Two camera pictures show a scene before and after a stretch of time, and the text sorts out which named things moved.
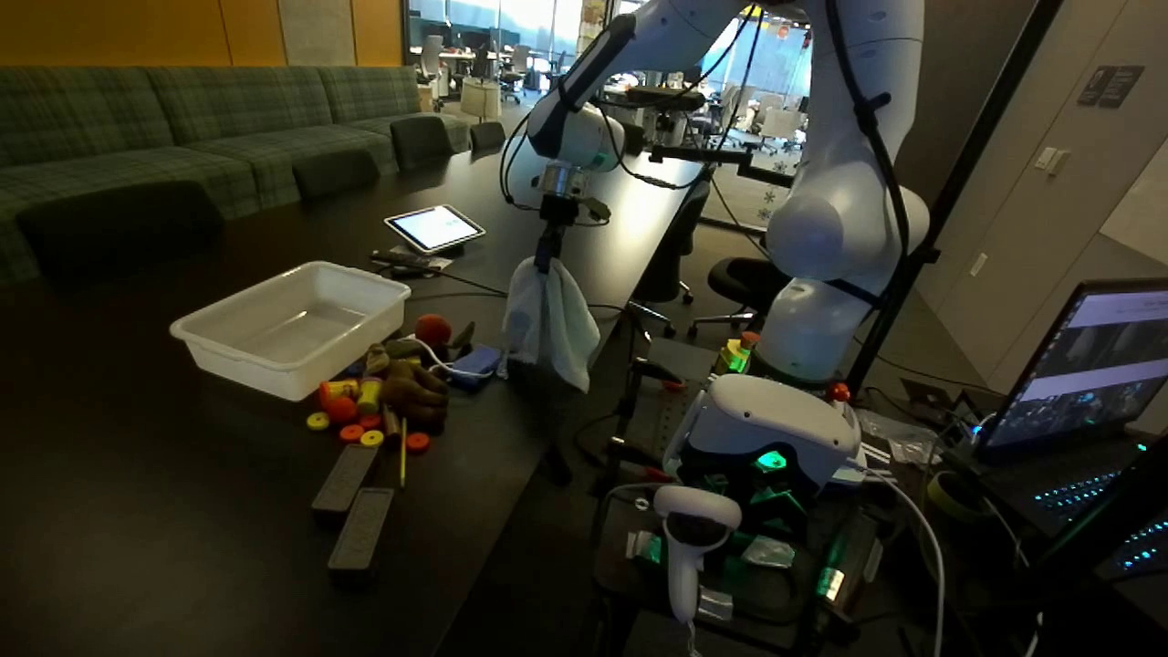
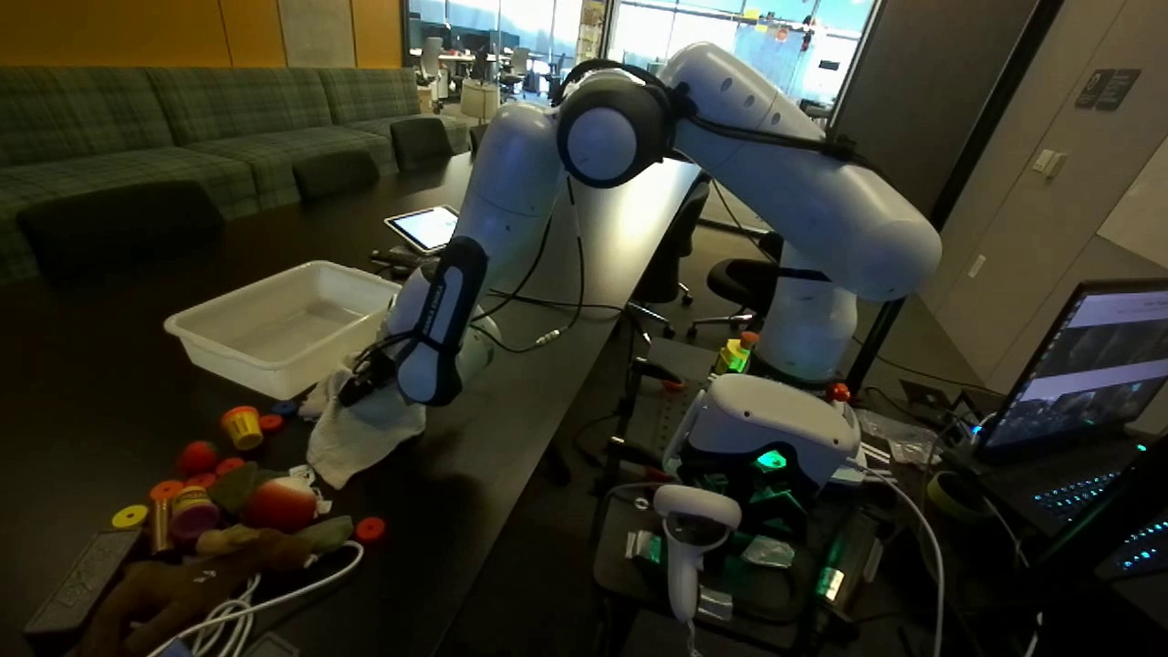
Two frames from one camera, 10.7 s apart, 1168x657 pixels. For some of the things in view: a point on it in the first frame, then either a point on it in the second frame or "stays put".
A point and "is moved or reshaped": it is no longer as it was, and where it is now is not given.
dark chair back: (423, 149) stays put
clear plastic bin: (290, 333) stays put
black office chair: (749, 284) stays put
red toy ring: (419, 442) to (372, 528)
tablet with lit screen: (431, 227) stays put
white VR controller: (696, 519) stays put
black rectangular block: (362, 530) to (66, 606)
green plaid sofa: (131, 161) stays put
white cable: (445, 363) is moved or reshaped
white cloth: (550, 318) to (362, 430)
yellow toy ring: (321, 421) to (131, 516)
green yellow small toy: (735, 354) stays put
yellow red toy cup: (342, 398) to (241, 424)
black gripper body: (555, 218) to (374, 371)
